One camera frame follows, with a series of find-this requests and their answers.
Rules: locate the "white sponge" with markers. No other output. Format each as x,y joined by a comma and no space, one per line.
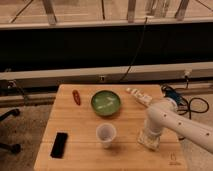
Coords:
150,141

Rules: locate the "blue device on floor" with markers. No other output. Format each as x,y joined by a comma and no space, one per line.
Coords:
173,95

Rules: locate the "black rectangular remote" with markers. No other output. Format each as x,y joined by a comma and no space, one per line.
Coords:
59,145

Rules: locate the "translucent plastic cup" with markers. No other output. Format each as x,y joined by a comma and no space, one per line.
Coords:
106,133

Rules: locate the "white toy block piece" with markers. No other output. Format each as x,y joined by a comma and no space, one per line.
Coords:
140,97

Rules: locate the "wooden table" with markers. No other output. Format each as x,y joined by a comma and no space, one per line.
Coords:
77,139

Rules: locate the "green ceramic bowl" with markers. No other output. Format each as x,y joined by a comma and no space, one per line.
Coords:
105,103

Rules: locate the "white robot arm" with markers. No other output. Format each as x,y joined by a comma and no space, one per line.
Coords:
162,115

